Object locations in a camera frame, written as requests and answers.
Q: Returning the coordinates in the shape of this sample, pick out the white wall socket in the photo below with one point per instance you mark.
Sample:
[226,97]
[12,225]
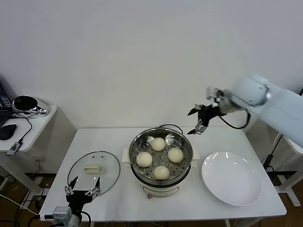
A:
[39,160]

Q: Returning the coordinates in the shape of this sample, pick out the cream electric pot base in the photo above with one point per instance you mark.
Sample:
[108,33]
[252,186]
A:
[158,189]

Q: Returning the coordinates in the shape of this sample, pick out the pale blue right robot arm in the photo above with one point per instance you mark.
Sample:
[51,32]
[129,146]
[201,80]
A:
[279,106]

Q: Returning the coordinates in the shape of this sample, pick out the white steamed baozi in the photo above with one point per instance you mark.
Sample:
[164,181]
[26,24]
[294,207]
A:
[161,172]
[144,159]
[175,154]
[158,144]

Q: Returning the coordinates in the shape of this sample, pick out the black computer mouse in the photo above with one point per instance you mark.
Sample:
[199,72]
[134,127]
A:
[8,131]

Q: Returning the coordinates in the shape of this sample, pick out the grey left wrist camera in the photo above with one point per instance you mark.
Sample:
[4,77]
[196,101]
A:
[61,212]

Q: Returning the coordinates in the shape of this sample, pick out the stainless steel steamer basket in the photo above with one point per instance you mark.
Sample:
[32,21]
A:
[139,142]

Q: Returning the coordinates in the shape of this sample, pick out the black laptop beside chrome object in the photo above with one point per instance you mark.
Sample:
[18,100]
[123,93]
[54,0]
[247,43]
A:
[3,104]

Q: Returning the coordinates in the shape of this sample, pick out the white side table with mouse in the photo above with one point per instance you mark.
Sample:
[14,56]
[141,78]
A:
[35,127]

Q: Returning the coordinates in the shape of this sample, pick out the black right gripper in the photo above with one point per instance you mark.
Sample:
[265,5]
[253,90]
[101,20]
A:
[208,112]

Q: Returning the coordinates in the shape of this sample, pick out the grey usb hub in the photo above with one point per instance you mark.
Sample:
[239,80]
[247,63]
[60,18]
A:
[14,148]

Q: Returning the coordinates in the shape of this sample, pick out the white round plate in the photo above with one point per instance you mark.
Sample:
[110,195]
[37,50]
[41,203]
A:
[232,177]

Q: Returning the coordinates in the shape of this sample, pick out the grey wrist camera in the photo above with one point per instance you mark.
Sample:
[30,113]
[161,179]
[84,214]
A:
[211,93]
[61,212]

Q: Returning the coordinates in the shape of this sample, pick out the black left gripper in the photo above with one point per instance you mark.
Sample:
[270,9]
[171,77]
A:
[79,197]

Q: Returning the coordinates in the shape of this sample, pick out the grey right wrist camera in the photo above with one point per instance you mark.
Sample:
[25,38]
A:
[211,93]

